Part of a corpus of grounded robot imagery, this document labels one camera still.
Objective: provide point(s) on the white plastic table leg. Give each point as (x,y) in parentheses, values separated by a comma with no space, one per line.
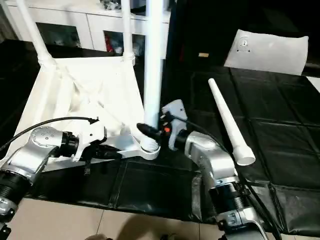
(230,120)
(32,30)
(153,60)
(127,30)

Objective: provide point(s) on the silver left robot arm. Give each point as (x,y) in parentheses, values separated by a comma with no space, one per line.
(30,160)

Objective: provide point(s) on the small yellow label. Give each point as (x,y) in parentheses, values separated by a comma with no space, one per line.
(203,55)

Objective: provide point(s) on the black work mat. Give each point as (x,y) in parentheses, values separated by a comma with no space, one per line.
(285,140)

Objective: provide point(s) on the black cabinet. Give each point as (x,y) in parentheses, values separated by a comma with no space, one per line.
(210,25)

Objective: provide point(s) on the white flat panel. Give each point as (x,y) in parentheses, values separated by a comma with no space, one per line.
(265,52)

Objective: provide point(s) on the white glass-door cabinet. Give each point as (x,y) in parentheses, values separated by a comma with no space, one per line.
(75,22)

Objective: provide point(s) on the clear small items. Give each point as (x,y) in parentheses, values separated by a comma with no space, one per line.
(111,4)

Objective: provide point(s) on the white sheet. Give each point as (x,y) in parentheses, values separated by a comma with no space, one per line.
(315,84)

